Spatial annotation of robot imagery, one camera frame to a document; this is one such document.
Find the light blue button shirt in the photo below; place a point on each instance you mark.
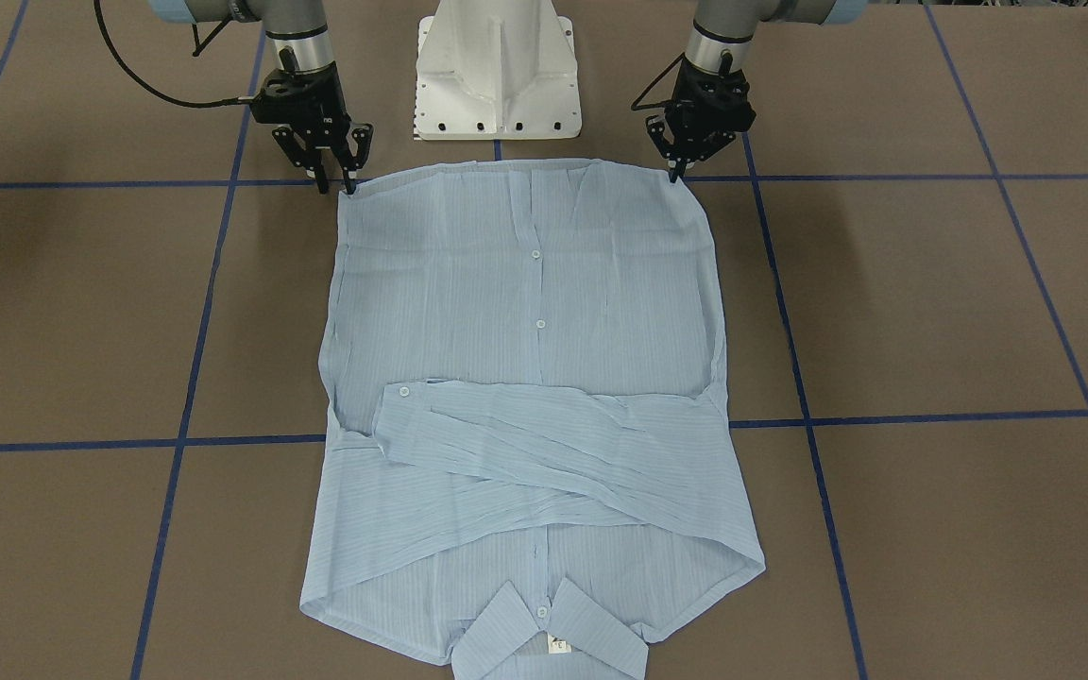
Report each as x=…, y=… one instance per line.
x=528, y=470

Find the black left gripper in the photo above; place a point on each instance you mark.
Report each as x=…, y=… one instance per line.
x=692, y=135

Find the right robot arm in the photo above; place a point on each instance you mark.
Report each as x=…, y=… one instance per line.
x=297, y=31

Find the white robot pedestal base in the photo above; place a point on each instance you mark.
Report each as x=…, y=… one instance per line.
x=496, y=71

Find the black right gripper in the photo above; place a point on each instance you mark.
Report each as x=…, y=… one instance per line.
x=330, y=121

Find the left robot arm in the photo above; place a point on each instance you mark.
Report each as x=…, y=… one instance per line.
x=727, y=29

